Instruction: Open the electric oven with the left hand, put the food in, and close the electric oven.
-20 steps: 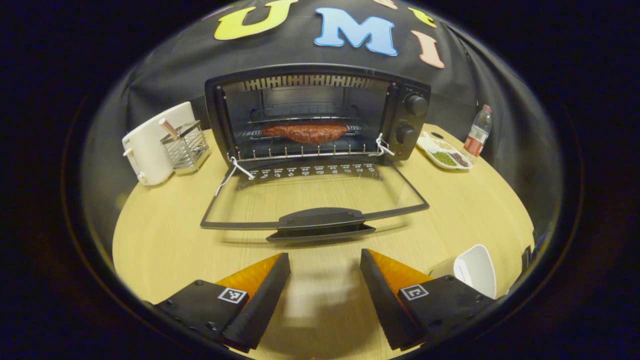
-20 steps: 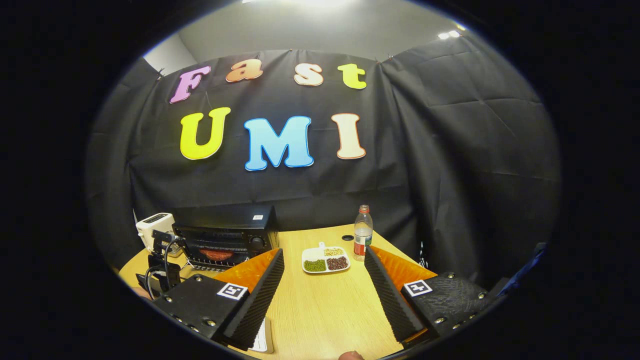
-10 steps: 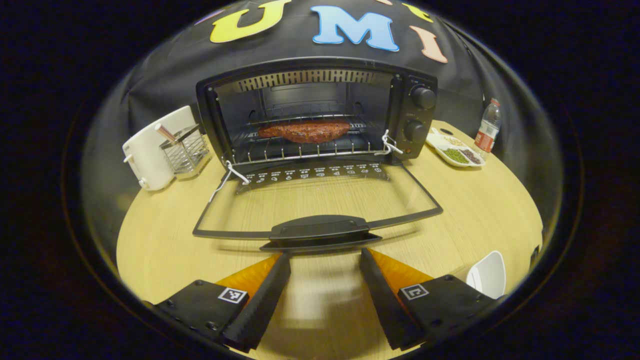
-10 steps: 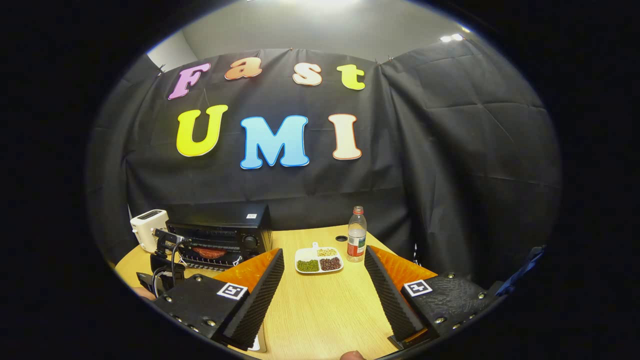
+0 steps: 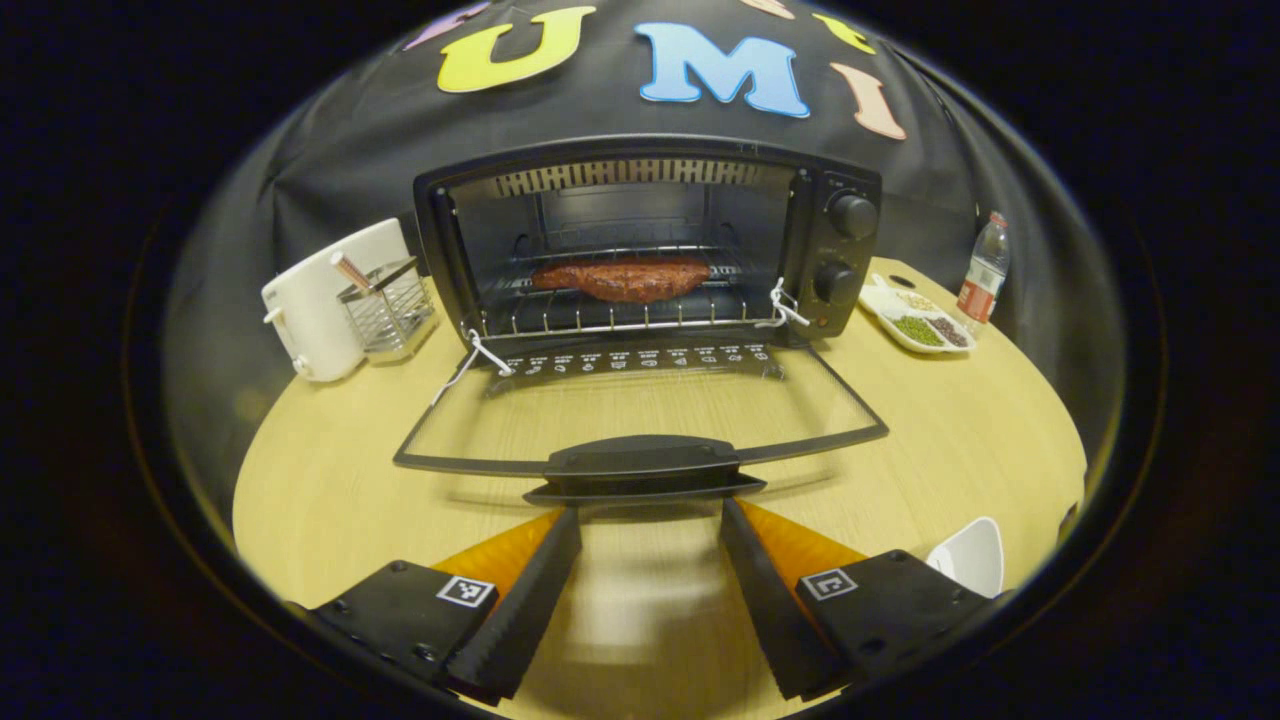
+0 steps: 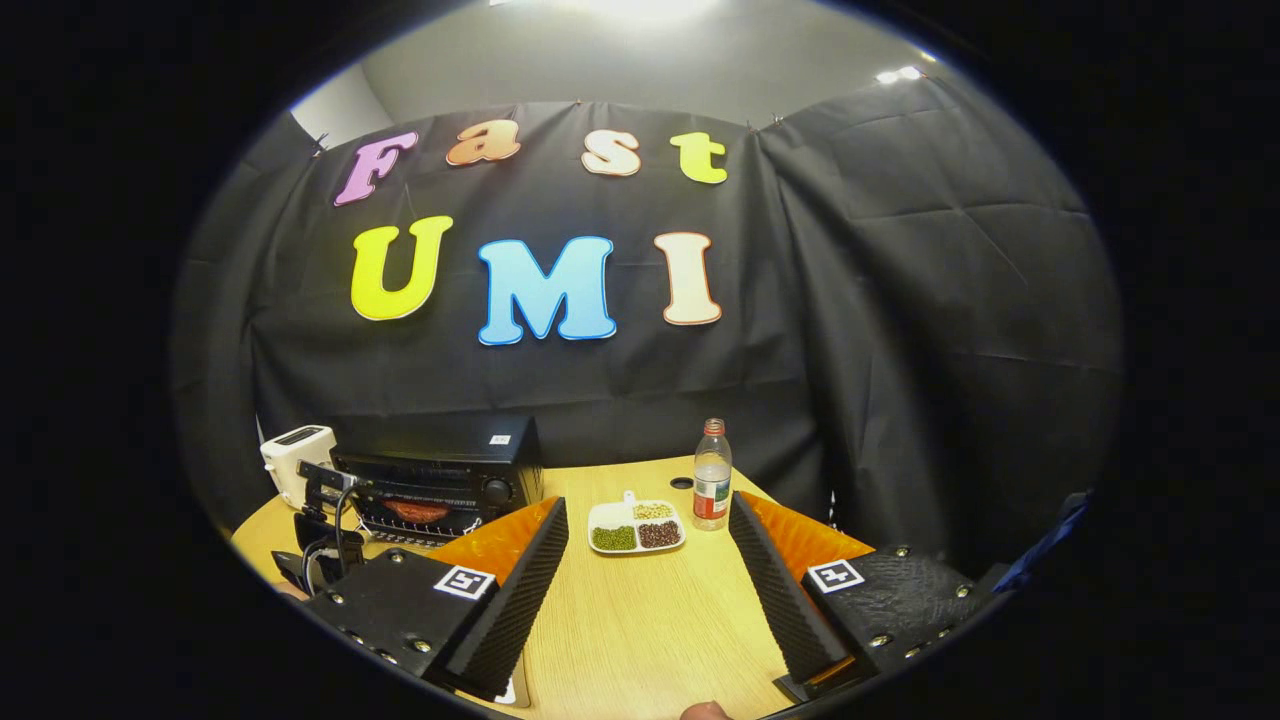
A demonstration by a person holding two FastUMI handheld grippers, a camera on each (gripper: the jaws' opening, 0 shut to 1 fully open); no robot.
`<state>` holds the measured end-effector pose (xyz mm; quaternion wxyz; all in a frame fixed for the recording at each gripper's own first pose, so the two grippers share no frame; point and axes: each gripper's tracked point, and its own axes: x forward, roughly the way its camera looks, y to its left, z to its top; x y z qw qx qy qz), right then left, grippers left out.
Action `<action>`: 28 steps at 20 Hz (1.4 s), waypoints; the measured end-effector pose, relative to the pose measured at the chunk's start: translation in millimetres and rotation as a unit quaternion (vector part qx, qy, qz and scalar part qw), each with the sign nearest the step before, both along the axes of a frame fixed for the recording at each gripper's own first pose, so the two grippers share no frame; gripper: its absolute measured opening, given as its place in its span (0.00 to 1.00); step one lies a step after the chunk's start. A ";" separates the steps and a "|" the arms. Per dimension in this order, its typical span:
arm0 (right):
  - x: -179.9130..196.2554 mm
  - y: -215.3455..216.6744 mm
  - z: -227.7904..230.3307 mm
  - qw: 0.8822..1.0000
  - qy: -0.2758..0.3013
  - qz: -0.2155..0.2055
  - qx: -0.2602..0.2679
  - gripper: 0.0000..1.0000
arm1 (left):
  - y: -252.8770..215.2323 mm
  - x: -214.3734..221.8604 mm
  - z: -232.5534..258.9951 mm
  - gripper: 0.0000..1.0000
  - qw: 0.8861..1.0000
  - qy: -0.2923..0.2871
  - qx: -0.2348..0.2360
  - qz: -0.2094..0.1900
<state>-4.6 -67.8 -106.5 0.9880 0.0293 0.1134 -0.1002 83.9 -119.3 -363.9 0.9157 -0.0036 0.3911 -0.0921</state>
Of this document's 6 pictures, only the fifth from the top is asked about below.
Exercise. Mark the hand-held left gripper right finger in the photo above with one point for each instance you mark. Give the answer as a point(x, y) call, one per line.
point(770, 610)

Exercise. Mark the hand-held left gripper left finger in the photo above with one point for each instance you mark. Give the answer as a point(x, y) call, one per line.
point(530, 610)

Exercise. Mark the black electric oven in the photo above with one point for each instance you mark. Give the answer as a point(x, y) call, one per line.
point(640, 460)

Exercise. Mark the white dish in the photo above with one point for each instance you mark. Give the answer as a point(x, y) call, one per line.
point(975, 560)

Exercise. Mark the white divided plate of beans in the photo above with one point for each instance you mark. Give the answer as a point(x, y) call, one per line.
point(915, 325)

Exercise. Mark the white toaster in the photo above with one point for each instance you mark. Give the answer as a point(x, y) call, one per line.
point(315, 310)

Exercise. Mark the clear bottle with red label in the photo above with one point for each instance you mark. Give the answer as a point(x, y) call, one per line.
point(985, 270)

